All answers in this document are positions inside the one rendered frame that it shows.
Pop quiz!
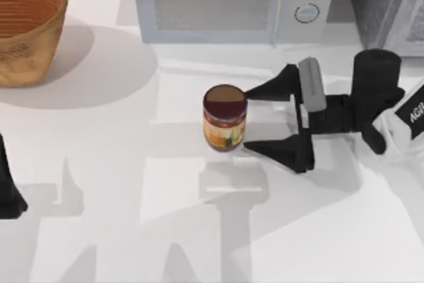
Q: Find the pale microwave oven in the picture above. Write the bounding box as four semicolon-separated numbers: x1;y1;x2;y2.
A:
131;0;342;48

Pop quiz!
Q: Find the brown and yellow can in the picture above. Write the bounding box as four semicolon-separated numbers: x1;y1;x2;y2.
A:
203;84;248;153

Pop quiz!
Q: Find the round microwave knob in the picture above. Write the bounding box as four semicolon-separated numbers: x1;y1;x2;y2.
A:
293;3;321;25

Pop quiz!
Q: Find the grey cabinet with dark inside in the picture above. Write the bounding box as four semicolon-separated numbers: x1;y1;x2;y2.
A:
342;0;424;58

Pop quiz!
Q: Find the woven wooden basket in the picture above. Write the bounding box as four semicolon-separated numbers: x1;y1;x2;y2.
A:
0;0;69;88

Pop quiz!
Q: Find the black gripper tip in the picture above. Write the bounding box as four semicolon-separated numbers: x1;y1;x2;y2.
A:
0;133;29;221

